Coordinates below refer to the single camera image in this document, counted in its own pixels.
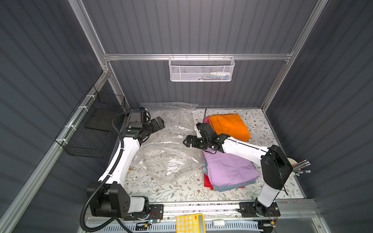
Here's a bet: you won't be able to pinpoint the orange trousers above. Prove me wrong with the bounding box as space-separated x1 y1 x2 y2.
209 114 251 142

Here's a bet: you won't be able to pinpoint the clear plastic vacuum bag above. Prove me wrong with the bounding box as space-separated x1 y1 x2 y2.
130 102 204 183

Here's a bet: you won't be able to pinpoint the lilac garment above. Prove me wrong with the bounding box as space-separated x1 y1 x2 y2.
203 150 260 186

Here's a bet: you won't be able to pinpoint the red garment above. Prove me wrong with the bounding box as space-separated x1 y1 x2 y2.
204 174 244 192

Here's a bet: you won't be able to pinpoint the grey blue garment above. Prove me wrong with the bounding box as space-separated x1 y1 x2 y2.
203 165 256 192

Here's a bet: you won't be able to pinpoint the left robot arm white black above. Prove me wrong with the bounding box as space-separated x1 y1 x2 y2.
86 107 165 218

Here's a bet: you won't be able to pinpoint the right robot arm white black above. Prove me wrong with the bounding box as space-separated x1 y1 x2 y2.
183 123 293 208

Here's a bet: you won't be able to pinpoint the white bottle in basket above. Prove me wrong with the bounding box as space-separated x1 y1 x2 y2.
210 71 231 79

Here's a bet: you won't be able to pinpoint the yellow calculator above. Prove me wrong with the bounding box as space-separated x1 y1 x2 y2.
176 214 206 233

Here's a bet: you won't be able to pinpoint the small white box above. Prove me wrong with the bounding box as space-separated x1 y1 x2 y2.
213 219 225 227

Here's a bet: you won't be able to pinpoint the cup with pens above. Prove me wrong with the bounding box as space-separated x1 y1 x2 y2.
288 158 311 176

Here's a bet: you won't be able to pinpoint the left black corrugated cable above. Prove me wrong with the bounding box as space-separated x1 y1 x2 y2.
79 111 133 233

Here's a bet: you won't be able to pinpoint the black wire mesh basket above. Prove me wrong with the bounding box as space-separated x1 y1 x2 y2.
55 87 126 159

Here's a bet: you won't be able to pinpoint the white wire mesh basket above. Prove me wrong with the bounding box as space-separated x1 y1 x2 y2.
168 56 235 82

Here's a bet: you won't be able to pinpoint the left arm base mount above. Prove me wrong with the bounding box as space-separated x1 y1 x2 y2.
123 196 164 221

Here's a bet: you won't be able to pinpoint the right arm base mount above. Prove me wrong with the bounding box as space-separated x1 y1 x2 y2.
237 199 281 217

